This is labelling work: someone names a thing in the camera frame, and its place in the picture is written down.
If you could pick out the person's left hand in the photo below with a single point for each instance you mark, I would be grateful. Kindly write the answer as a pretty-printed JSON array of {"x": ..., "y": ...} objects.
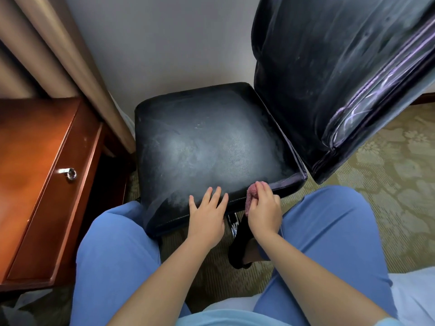
[{"x": 207, "y": 224}]

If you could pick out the person's right hand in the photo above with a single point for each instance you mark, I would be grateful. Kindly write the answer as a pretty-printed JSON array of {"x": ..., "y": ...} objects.
[{"x": 266, "y": 217}]

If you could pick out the pink cleaning cloth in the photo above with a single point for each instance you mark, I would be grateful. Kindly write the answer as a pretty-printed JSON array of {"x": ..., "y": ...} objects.
[{"x": 251, "y": 195}]

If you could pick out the black leather chair backrest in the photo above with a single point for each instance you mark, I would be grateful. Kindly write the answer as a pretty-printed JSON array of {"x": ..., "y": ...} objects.
[{"x": 306, "y": 71}]

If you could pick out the person's right forearm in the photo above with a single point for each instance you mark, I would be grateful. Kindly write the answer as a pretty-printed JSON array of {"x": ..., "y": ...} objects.
[{"x": 319, "y": 285}]

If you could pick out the person's left forearm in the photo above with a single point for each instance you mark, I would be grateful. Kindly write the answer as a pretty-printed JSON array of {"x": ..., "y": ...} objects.
[{"x": 163, "y": 288}]

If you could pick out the black right shoe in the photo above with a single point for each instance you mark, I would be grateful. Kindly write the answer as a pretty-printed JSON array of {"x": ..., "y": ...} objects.
[{"x": 239, "y": 247}]

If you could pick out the blue trousers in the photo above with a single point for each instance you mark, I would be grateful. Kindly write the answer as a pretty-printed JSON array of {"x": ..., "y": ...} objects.
[{"x": 112, "y": 247}]

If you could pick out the light blue shirt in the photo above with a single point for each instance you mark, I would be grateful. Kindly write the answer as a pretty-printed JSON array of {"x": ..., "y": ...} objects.
[{"x": 231, "y": 319}]

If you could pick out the white sheer curtain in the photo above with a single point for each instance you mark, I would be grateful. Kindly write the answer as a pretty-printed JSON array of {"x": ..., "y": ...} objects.
[{"x": 124, "y": 118}]

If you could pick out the silver drawer knob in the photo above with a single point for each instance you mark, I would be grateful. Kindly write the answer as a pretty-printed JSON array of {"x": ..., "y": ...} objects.
[{"x": 70, "y": 174}]

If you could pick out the brown wooden nightstand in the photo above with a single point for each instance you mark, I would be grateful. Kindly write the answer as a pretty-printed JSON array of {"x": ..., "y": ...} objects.
[{"x": 34, "y": 173}]

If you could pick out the dark wooden baseboard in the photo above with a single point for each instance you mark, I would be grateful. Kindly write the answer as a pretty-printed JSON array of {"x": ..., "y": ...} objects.
[{"x": 423, "y": 98}]

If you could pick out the white plastic bag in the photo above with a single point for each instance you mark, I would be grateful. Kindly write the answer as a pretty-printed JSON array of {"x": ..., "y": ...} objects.
[{"x": 20, "y": 308}]

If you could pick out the beige curtain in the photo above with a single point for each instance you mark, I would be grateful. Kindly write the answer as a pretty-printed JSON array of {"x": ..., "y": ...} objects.
[{"x": 40, "y": 47}]

